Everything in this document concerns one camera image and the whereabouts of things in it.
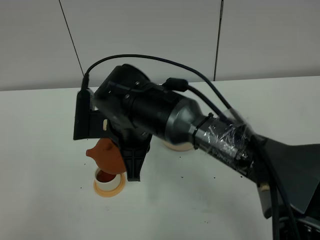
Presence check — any beige round teapot coaster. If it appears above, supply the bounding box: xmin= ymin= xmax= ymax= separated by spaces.
xmin=162 ymin=140 xmax=194 ymax=152

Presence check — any white teacup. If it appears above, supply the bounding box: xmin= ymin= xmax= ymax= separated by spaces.
xmin=94 ymin=168 xmax=121 ymax=192
xmin=102 ymin=119 xmax=108 ymax=131

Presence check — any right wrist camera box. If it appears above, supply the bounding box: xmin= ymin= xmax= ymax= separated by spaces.
xmin=73 ymin=89 xmax=111 ymax=140

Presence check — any near orange saucer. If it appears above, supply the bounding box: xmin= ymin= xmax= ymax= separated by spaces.
xmin=93 ymin=173 xmax=126 ymax=198

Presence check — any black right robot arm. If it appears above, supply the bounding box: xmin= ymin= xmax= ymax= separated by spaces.
xmin=94 ymin=64 xmax=320 ymax=240

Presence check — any far white teacup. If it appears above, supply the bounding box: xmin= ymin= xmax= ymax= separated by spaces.
xmin=102 ymin=119 xmax=108 ymax=131

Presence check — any black camera cable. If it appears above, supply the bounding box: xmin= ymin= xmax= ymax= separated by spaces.
xmin=81 ymin=54 xmax=301 ymax=240

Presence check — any near white teacup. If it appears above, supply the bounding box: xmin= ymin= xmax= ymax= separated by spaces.
xmin=94 ymin=168 xmax=121 ymax=192

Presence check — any brown clay teapot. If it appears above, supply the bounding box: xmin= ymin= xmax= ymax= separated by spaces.
xmin=86 ymin=138 xmax=127 ymax=175

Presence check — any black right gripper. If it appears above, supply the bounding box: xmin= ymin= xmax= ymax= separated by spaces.
xmin=94 ymin=64 xmax=183 ymax=182

